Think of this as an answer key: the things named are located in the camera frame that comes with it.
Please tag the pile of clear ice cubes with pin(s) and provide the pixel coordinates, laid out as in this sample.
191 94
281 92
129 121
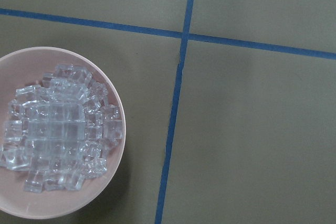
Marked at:
61 132

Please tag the pink bowl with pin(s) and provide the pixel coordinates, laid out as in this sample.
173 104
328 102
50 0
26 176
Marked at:
24 67

